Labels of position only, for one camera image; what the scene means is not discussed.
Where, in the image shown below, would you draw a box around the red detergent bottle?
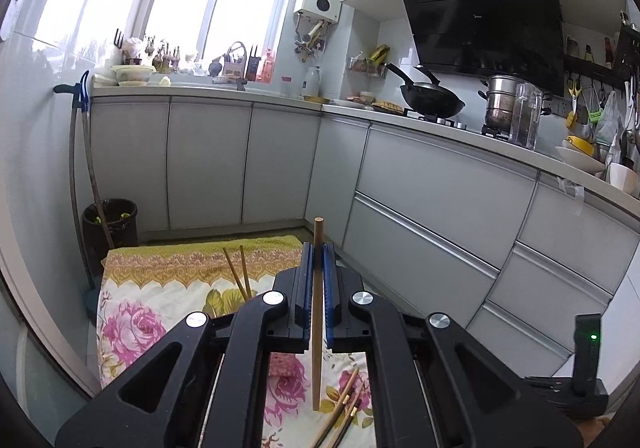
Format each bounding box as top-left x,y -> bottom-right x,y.
257,48 -> 276,82

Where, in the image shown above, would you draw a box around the grey mop handle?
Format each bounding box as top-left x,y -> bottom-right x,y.
70,103 -> 98,289

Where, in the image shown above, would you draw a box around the pair of chopsticks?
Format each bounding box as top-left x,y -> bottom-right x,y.
222,247 -> 248,303

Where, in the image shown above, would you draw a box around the yellow bowl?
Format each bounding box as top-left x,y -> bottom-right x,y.
565,135 -> 597,155

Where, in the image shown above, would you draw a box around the utensil basket with handle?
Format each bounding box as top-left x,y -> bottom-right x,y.
222,41 -> 248,79

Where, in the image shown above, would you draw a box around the black wok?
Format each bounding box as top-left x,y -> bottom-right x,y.
384,62 -> 466,120

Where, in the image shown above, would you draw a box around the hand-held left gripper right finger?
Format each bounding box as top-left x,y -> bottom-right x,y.
322,242 -> 583,448

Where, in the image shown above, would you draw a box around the wall power outlet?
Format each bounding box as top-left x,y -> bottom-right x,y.
542,98 -> 576,118

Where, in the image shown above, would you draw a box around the metal ladle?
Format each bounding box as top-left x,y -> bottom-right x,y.
622,78 -> 640,144

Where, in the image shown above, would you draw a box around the stack of pale bowls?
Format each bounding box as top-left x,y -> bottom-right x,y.
110,63 -> 153,86

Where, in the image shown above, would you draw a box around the black wall mop holder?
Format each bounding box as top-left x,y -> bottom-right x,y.
54,70 -> 93,112

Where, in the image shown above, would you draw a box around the plain tan chopstick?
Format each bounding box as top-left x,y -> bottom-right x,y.
311,217 -> 327,411

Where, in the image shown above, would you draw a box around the yellow handled scissors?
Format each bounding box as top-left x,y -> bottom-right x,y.
565,76 -> 583,126

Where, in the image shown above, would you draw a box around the large white bowl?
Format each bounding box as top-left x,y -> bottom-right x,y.
555,145 -> 608,174

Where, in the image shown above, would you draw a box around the black trash bin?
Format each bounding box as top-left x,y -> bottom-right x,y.
81,198 -> 139,256

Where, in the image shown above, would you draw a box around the white kettle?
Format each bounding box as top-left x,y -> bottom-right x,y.
302,66 -> 322,102

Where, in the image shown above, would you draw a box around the clear glass pitcher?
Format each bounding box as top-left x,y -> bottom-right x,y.
509,82 -> 545,150

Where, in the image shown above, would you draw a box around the clear plastic bag scrap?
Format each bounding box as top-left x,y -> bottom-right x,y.
557,175 -> 586,214

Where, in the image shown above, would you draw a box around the black wall rack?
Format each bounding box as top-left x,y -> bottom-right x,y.
562,23 -> 640,89

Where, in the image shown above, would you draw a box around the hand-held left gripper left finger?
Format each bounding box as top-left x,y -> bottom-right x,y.
55,242 -> 317,448

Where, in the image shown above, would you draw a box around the pile of wooden chopsticks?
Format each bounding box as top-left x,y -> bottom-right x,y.
310,367 -> 373,448

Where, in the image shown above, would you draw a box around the white cup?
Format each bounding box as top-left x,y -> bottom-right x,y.
606,162 -> 640,194

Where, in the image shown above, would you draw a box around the dark knife block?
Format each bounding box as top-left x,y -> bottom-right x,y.
245,44 -> 262,82

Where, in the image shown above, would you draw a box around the black range hood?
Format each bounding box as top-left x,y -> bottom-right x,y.
395,0 -> 566,96

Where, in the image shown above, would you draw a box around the hanging plastic bag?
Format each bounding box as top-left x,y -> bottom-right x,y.
595,88 -> 623,164

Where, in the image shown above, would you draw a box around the grey kitchen base cabinets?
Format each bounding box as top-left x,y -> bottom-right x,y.
87,88 -> 633,379

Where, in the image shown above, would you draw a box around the steel steamer pot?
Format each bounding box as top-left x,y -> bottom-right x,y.
477,74 -> 553,139

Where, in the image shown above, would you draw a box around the floral table cloth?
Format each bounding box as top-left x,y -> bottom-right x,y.
95,234 -> 377,448

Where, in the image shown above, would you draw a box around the brown broom handle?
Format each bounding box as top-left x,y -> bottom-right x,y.
85,108 -> 116,249

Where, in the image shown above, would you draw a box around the thin brown chopstick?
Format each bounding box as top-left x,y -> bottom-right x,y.
238,244 -> 255,300

